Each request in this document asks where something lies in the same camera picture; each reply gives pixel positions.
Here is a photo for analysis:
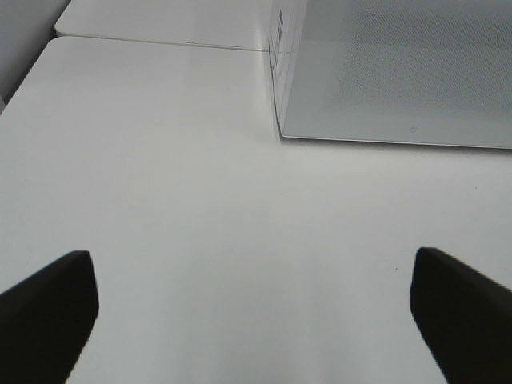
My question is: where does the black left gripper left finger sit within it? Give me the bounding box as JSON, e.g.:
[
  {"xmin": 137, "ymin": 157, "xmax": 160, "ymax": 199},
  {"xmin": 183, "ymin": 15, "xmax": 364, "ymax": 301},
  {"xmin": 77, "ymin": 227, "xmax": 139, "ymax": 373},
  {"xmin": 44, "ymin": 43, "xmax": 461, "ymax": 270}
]
[{"xmin": 1, "ymin": 250, "xmax": 98, "ymax": 383}]

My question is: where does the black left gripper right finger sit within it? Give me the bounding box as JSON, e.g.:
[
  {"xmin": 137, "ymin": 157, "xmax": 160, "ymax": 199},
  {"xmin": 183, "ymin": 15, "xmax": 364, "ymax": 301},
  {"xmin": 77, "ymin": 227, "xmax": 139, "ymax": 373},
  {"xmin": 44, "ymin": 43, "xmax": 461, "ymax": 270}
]
[{"xmin": 410, "ymin": 247, "xmax": 511, "ymax": 383}]

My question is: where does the white microwave door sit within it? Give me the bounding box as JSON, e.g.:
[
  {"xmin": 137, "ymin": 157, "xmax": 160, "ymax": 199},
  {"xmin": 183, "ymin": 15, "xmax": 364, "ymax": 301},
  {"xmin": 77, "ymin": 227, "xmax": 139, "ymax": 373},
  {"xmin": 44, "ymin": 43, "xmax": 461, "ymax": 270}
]
[{"xmin": 285, "ymin": 1, "xmax": 511, "ymax": 149}]

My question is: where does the white microwave oven body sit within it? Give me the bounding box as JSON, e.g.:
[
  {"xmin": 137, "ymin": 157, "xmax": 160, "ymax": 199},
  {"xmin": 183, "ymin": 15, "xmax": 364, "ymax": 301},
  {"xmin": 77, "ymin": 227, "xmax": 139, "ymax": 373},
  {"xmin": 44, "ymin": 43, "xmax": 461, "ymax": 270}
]
[{"xmin": 267, "ymin": 0, "xmax": 307, "ymax": 138}]

